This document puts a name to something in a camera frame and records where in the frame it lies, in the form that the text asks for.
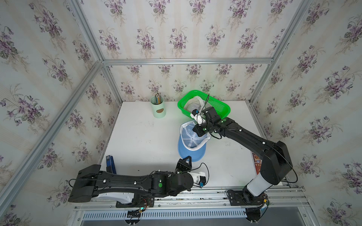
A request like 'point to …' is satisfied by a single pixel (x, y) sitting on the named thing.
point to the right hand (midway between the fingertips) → (195, 129)
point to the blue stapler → (110, 166)
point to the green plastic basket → (221, 108)
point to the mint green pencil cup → (158, 106)
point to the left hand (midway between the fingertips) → (190, 157)
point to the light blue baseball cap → (189, 144)
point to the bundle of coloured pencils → (158, 98)
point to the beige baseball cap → (194, 102)
